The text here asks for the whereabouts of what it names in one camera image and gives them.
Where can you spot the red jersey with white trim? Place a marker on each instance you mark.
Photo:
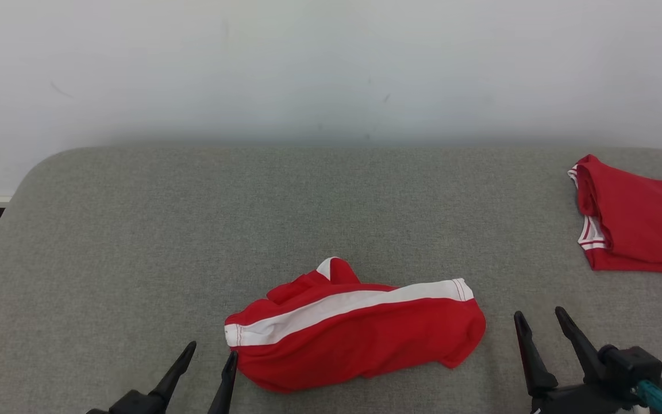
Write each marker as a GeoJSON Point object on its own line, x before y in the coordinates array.
{"type": "Point", "coordinates": [641, 224]}

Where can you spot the grey fabric sofa cushion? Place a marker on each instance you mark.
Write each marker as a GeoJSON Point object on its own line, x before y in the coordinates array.
{"type": "Point", "coordinates": [135, 259]}

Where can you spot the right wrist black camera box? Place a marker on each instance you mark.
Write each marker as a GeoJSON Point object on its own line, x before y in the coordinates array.
{"type": "Point", "coordinates": [632, 365]}

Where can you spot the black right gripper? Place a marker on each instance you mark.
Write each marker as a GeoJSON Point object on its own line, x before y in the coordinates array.
{"type": "Point", "coordinates": [578, 401]}

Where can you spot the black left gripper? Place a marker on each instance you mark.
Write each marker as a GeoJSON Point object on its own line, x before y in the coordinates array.
{"type": "Point", "coordinates": [133, 405]}

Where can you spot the red shorts with white stripe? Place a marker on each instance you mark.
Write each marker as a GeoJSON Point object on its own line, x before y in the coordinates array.
{"type": "Point", "coordinates": [365, 345]}

